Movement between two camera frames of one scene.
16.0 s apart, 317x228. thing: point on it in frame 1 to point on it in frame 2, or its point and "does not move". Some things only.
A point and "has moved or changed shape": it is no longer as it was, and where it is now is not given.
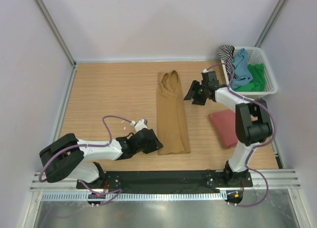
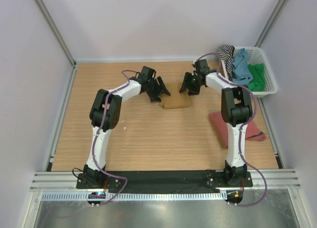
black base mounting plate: x=161 y=179 does not move
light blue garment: x=242 y=75 does not move
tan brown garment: x=172 y=124 has moved or changed shape
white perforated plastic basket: x=256 y=55 does not move
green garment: x=258 y=83 does not move
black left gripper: x=155 y=144 to x=160 y=89
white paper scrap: x=125 y=127 does not move
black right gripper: x=194 y=86 to x=186 y=85
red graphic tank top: x=224 y=121 does not move
